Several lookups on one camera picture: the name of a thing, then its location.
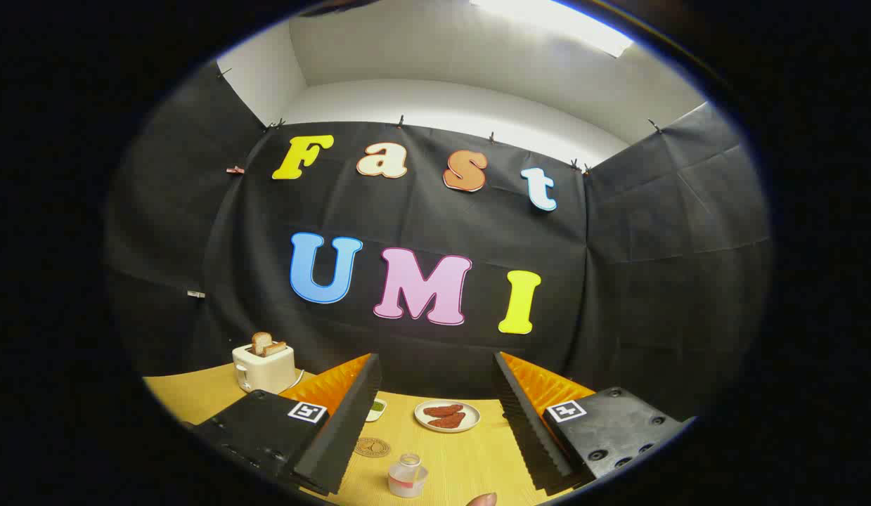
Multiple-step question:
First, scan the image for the cream toaster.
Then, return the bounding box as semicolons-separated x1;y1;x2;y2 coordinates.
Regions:
232;342;297;394

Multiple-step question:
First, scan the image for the black backdrop cloth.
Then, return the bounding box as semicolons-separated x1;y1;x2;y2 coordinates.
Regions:
103;62;772;422

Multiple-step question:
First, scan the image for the clear juice bottle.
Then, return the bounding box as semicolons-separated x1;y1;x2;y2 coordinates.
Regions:
388;453;430;499

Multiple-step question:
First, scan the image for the white round plate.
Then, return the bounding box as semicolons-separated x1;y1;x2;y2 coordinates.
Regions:
414;399;482;434

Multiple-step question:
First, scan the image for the wooden table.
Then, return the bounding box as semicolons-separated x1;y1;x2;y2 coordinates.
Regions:
143;363;598;506

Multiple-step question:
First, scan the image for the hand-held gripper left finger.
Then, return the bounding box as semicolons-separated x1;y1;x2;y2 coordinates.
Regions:
186;353;383;496

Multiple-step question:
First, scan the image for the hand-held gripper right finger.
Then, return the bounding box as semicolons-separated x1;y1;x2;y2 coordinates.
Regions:
492;351;696;496

